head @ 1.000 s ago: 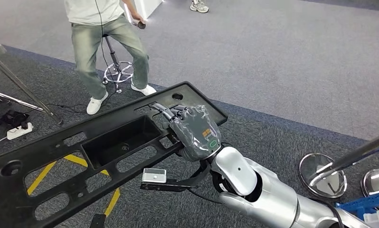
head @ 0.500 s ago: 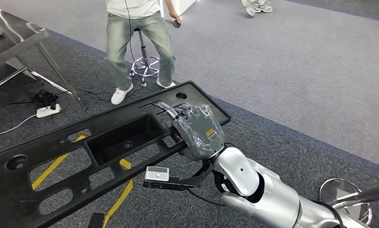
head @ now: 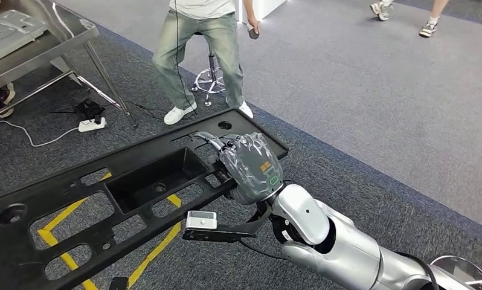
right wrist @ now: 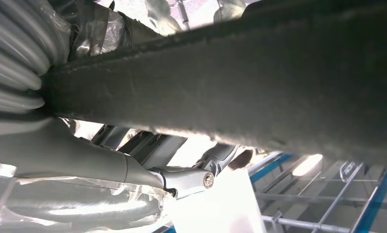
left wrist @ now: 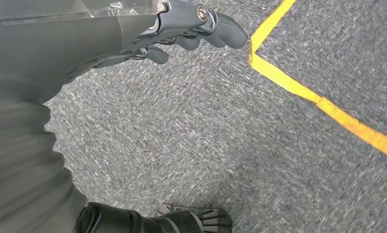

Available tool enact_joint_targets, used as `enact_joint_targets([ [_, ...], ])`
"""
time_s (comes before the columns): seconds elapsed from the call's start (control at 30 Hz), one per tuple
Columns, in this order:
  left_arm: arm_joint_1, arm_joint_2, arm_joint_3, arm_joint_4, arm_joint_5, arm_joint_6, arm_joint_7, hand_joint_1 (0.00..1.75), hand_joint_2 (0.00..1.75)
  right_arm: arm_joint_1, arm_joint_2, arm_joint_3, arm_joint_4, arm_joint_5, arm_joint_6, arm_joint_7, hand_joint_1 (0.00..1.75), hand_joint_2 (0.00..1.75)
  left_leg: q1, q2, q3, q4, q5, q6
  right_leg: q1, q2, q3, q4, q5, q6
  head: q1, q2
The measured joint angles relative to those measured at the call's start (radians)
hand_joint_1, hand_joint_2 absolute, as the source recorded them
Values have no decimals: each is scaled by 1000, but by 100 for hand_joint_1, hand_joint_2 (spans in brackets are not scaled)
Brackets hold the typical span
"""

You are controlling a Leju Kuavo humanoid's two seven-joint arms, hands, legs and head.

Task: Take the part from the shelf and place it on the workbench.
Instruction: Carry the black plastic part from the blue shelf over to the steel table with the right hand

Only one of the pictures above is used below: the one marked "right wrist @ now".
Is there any blue metal shelf rack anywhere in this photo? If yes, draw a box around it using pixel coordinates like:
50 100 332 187
248 152 387 233

